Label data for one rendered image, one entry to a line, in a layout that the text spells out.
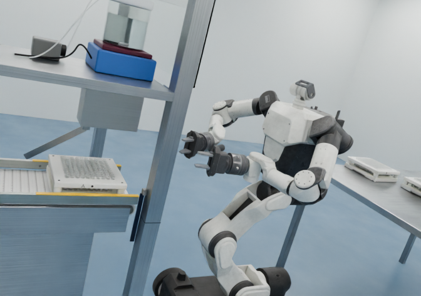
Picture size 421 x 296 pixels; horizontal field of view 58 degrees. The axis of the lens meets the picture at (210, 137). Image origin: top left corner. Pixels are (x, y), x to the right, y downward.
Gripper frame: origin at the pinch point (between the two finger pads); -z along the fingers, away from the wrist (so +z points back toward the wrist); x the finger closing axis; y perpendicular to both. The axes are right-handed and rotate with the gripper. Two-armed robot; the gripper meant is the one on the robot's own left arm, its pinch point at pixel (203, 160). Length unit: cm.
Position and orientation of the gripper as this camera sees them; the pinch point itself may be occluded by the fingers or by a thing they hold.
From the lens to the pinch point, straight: 153.4
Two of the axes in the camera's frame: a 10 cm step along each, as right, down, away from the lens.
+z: 9.2, 1.4, 3.6
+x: -2.4, 9.4, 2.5
